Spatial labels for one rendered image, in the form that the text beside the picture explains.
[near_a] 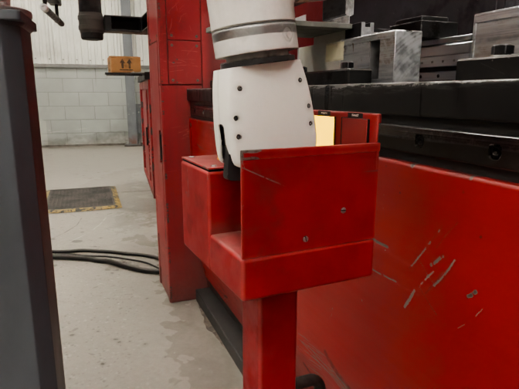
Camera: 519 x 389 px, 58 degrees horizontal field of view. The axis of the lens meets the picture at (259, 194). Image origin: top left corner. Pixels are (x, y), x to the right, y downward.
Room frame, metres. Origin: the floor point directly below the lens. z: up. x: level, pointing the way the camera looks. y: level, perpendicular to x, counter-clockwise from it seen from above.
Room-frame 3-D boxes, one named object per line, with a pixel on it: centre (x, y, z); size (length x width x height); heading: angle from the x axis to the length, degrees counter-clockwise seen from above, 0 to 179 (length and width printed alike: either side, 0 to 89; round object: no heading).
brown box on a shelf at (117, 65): (3.38, 0.94, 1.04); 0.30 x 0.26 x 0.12; 17
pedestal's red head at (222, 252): (0.55, -0.01, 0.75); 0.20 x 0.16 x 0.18; 26
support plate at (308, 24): (1.05, -0.04, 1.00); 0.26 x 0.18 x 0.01; 112
